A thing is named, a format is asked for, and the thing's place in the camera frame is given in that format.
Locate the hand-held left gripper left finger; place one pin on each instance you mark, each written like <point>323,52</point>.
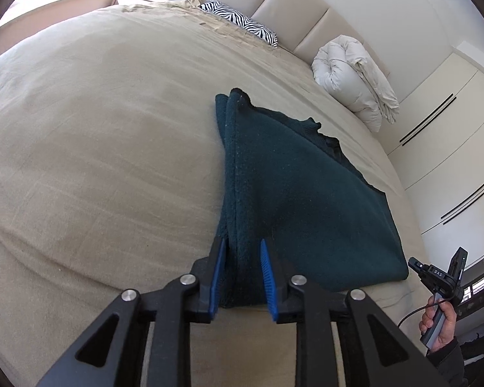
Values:
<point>217,280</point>

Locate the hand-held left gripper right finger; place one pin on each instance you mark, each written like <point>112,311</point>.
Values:
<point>268,284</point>

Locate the dark teal towel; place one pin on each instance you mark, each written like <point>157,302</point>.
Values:
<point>302,205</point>

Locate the person's right forearm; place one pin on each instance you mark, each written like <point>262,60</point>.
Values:
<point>447,367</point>

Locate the white wardrobe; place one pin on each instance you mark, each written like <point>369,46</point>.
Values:
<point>447,137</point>

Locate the bed with beige sheet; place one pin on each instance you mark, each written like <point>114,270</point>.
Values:
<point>105,129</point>

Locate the folded white duvet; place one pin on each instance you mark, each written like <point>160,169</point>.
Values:
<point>353,80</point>

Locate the zebra print pillow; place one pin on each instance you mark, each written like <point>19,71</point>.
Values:
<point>242,20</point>

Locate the beige padded headboard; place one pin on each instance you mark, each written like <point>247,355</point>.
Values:
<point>306,12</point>

